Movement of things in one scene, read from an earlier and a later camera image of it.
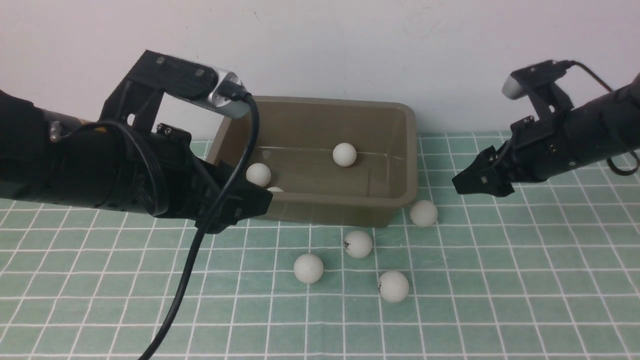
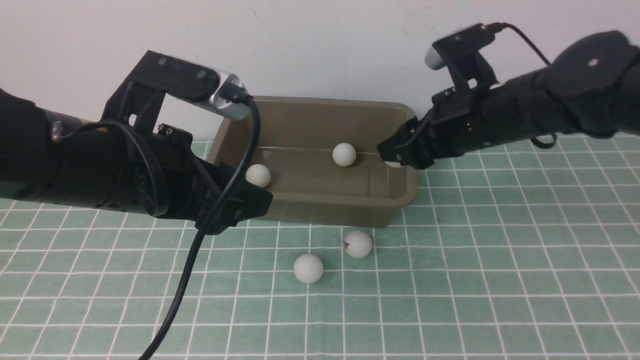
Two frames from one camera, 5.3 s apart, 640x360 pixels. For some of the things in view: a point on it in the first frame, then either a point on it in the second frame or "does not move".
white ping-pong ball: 259,173 does not move
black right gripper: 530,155 to 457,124
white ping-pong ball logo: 358,244 does not move
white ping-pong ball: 393,286 to 393,164
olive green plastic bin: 296,140 does not move
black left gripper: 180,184 does not move
